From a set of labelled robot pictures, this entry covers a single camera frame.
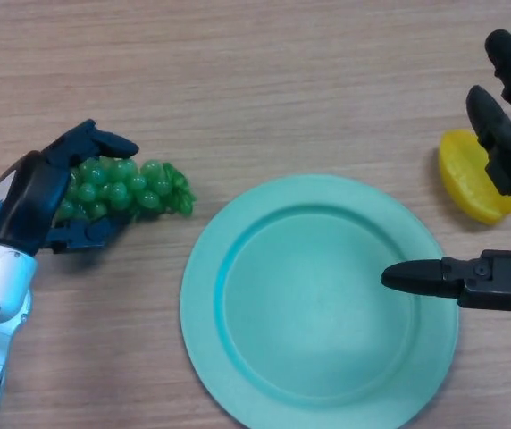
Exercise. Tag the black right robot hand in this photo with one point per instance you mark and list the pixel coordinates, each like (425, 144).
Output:
(510, 161)

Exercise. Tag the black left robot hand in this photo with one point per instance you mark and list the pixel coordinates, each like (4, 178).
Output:
(27, 201)

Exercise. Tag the green grapes bunch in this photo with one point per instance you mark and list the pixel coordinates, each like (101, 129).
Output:
(121, 187)

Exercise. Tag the green round plate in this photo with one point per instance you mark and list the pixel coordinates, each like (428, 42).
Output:
(322, 299)

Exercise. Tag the yellow starfruit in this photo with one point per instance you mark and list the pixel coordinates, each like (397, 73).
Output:
(470, 179)

